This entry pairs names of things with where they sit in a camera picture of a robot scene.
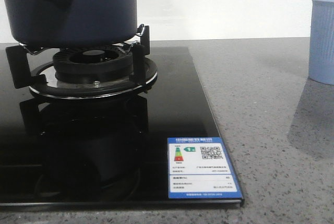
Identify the black round gas burner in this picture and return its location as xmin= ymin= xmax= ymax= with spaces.
xmin=53 ymin=46 xmax=133 ymax=84

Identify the blue energy label sticker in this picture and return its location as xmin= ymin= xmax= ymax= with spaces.
xmin=167 ymin=137 xmax=243 ymax=200

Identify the black metal pot support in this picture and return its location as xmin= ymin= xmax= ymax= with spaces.
xmin=5 ymin=24 xmax=158 ymax=100

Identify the dark blue cooking pot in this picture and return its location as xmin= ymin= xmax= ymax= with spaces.
xmin=4 ymin=0 xmax=137 ymax=48

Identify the light blue ribbed cup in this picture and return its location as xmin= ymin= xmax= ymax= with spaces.
xmin=308 ymin=0 xmax=333 ymax=85

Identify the black glass gas cooktop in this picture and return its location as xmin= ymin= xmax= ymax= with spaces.
xmin=1 ymin=47 xmax=244 ymax=211

